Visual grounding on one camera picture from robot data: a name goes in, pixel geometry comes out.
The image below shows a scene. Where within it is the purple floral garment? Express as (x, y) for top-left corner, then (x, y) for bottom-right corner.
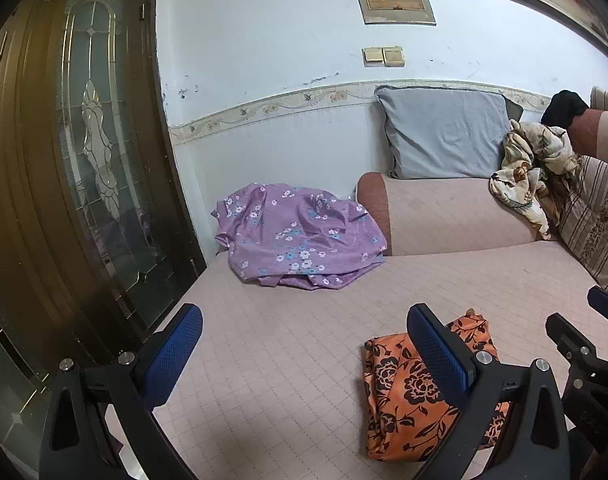
(212, 183), (387, 290)

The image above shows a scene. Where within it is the striped beige cushion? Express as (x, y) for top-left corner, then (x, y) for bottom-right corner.
(558, 155), (608, 292)

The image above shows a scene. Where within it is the grey pillow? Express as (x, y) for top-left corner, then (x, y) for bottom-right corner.
(374, 86), (523, 180)

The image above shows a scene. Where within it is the black cloth on armrest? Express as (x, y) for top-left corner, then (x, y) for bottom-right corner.
(541, 90), (589, 129)

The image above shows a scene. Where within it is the orange black floral garment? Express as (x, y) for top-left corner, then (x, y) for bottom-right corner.
(360, 308), (512, 463)

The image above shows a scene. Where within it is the cream floral crumpled cloth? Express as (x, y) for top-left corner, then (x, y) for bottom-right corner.
(488, 119), (579, 240)

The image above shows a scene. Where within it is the beige wall switch plate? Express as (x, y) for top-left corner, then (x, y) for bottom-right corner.
(361, 47), (406, 67)

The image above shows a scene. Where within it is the dark wooden glass door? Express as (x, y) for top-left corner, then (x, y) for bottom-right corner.
(0, 0), (204, 479)

